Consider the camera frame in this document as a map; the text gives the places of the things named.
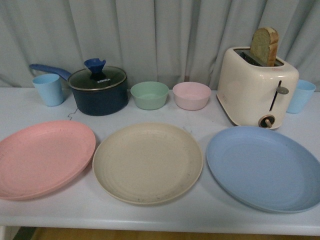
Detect blue plastic plate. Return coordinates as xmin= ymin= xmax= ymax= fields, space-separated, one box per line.
xmin=206 ymin=126 xmax=320 ymax=213

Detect pink plastic plate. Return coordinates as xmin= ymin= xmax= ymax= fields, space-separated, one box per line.
xmin=0 ymin=120 xmax=96 ymax=200

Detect green plastic bowl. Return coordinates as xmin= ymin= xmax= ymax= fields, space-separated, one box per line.
xmin=130 ymin=81 xmax=169 ymax=110

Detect pink plastic bowl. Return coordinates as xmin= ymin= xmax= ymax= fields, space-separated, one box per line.
xmin=172 ymin=82 xmax=212 ymax=111

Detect beige plastic plate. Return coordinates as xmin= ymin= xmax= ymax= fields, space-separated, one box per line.
xmin=92 ymin=122 xmax=204 ymax=206

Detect dark blue saucepan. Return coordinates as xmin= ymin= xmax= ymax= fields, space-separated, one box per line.
xmin=29 ymin=64 xmax=129 ymax=116

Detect glass lid with blue knob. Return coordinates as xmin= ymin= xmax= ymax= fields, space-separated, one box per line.
xmin=68 ymin=58 xmax=127 ymax=91

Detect grey curtain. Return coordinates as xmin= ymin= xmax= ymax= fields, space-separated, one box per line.
xmin=0 ymin=0 xmax=320 ymax=89

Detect cream white toaster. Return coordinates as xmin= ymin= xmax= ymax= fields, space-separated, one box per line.
xmin=216 ymin=47 xmax=299 ymax=129

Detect light blue cup left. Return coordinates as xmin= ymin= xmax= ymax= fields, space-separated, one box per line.
xmin=32 ymin=73 xmax=64 ymax=107

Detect light blue cup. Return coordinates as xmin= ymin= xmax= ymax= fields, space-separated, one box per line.
xmin=286 ymin=79 xmax=316 ymax=114
xmin=32 ymin=73 xmax=64 ymax=107

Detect slice of toast bread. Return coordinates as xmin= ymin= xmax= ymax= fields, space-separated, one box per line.
xmin=250 ymin=27 xmax=279 ymax=67

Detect light blue cup right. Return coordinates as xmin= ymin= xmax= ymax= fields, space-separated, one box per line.
xmin=286 ymin=79 xmax=316 ymax=114

